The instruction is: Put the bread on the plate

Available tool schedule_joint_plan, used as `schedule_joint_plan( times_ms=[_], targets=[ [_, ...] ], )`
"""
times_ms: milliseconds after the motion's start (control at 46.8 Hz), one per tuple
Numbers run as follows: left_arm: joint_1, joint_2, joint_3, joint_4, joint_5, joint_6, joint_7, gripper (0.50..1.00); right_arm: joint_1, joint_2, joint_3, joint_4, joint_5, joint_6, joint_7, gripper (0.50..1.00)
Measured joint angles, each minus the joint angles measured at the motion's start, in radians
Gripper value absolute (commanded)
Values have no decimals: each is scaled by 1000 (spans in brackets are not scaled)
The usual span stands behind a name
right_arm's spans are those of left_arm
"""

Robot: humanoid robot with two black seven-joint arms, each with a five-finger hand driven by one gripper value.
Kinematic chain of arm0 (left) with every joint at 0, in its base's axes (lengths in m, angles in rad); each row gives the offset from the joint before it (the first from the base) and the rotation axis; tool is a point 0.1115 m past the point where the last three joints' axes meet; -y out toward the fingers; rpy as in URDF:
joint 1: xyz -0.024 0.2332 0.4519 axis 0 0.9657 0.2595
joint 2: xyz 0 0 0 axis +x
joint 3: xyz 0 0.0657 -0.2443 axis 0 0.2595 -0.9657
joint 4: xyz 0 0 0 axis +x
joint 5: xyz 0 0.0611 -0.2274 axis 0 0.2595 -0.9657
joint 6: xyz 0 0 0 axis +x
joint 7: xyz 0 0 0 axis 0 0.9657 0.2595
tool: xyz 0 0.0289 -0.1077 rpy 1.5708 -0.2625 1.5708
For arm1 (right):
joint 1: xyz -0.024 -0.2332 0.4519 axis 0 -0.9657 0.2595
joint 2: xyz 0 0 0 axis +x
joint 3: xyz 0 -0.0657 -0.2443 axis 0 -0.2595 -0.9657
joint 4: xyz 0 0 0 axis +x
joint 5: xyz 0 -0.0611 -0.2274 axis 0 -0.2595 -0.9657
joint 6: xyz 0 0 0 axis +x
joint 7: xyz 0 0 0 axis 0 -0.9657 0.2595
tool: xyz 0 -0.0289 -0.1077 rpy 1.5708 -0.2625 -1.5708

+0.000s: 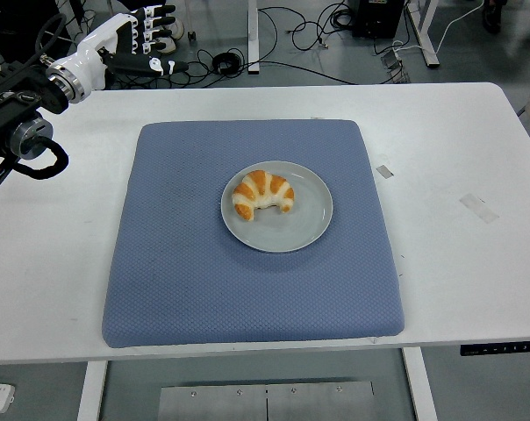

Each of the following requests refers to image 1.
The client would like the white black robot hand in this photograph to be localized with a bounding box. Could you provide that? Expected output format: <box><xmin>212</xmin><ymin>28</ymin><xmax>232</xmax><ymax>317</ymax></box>
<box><xmin>56</xmin><ymin>4</ymin><xmax>190</xmax><ymax>91</ymax></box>

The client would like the striped croissant bread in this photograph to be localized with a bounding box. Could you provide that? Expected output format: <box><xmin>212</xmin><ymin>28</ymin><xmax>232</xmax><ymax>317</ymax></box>
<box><xmin>232</xmin><ymin>169</ymin><xmax>297</xmax><ymax>222</ymax></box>

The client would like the grey round plate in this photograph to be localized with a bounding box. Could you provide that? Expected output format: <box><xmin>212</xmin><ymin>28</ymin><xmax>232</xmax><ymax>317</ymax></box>
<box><xmin>220</xmin><ymin>161</ymin><xmax>335</xmax><ymax>254</ymax></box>

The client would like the grey metal plate with screws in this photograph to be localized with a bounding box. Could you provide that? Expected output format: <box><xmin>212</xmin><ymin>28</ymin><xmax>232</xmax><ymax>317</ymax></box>
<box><xmin>157</xmin><ymin>380</ymin><xmax>376</xmax><ymax>421</ymax></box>

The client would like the large black equipment case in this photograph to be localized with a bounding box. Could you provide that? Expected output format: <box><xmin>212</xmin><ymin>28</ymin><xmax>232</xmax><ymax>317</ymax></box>
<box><xmin>0</xmin><ymin>0</ymin><xmax>73</xmax><ymax>62</ymax></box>

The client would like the chair leg with caster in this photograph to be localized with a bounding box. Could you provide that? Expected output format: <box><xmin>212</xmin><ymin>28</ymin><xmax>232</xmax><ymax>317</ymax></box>
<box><xmin>184</xmin><ymin>0</ymin><xmax>199</xmax><ymax>43</ymax></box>

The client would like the white straight desk leg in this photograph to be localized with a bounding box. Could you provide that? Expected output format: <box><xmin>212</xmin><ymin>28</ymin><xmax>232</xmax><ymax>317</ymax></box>
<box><xmin>247</xmin><ymin>0</ymin><xmax>261</xmax><ymax>75</ymax></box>

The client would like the black equipment box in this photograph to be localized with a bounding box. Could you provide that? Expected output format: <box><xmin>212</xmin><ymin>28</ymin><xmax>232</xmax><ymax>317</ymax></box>
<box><xmin>351</xmin><ymin>0</ymin><xmax>405</xmax><ymax>39</ymax></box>

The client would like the blue quilted mat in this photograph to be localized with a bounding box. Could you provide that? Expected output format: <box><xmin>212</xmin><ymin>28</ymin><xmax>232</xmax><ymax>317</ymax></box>
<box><xmin>101</xmin><ymin>118</ymin><xmax>405</xmax><ymax>350</ymax></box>

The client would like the grey metal floor device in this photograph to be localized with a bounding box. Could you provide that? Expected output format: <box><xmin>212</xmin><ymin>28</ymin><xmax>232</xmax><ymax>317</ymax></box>
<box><xmin>381</xmin><ymin>46</ymin><xmax>412</xmax><ymax>85</ymax></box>

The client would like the white slanted desk leg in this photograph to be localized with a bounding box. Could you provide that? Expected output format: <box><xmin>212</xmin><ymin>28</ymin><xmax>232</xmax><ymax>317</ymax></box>
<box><xmin>406</xmin><ymin>0</ymin><xmax>441</xmax><ymax>68</ymax></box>

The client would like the white table leg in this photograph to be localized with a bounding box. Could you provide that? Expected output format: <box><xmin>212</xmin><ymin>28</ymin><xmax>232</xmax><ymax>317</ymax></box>
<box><xmin>402</xmin><ymin>347</ymin><xmax>438</xmax><ymax>421</ymax></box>
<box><xmin>76</xmin><ymin>361</ymin><xmax>109</xmax><ymax>421</ymax></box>

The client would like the person's dark shoe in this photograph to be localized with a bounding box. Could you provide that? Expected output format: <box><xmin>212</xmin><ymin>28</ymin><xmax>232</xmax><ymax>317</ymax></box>
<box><xmin>483</xmin><ymin>0</ymin><xmax>507</xmax><ymax>35</ymax></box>

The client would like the large tape strip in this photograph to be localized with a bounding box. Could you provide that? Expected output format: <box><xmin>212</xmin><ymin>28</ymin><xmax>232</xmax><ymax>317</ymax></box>
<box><xmin>459</xmin><ymin>193</ymin><xmax>500</xmax><ymax>225</ymax></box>

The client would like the black table control panel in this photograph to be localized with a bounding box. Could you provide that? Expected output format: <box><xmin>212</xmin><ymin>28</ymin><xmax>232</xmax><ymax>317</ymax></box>
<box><xmin>460</xmin><ymin>339</ymin><xmax>530</xmax><ymax>358</ymax></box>

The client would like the coiled black cable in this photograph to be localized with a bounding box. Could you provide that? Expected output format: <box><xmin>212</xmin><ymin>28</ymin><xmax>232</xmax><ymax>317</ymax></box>
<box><xmin>211</xmin><ymin>51</ymin><xmax>242</xmax><ymax>76</ymax></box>

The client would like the long black floor cable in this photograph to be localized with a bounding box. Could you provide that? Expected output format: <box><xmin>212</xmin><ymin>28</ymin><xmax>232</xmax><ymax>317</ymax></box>
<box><xmin>229</xmin><ymin>59</ymin><xmax>359</xmax><ymax>86</ymax></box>

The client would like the white floor cable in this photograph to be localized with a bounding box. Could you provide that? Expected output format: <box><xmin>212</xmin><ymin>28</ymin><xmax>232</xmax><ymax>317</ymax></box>
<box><xmin>390</xmin><ymin>0</ymin><xmax>486</xmax><ymax>56</ymax></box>

